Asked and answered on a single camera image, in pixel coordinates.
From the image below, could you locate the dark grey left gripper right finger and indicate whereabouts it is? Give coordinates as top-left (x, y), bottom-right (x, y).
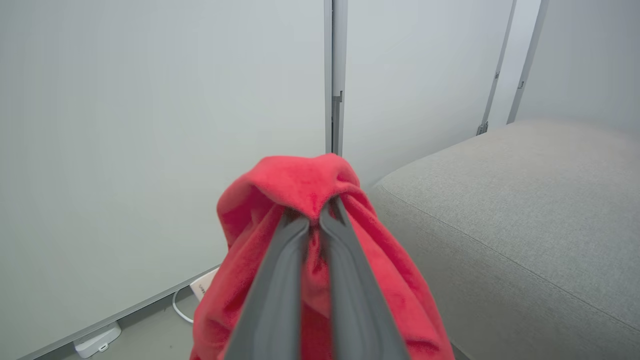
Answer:
top-left (319, 196), bottom-right (412, 360)

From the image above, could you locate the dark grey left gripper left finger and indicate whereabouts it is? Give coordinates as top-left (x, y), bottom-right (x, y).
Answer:
top-left (225, 214), bottom-right (311, 360)

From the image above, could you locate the red garment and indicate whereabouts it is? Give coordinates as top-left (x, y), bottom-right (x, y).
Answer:
top-left (190, 152), bottom-right (456, 360)

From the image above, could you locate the small white floor box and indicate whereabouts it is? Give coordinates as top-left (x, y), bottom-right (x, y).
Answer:
top-left (72, 321), bottom-right (122, 359)

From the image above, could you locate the grey fabric sofa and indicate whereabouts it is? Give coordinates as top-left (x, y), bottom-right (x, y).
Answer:
top-left (367, 119), bottom-right (640, 360)

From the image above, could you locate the wide white partition panel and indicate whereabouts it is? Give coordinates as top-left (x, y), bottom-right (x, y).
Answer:
top-left (0, 0), bottom-right (335, 360)

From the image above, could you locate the narrow white partition panel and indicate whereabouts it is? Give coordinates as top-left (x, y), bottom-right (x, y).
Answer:
top-left (332, 0), bottom-right (518, 188)

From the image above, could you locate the white partition panel behind sofa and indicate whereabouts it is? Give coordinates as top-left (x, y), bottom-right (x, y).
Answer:
top-left (506, 0), bottom-right (640, 135)

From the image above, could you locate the white looped cable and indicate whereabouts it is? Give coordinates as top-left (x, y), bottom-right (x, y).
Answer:
top-left (172, 287), bottom-right (195, 324)

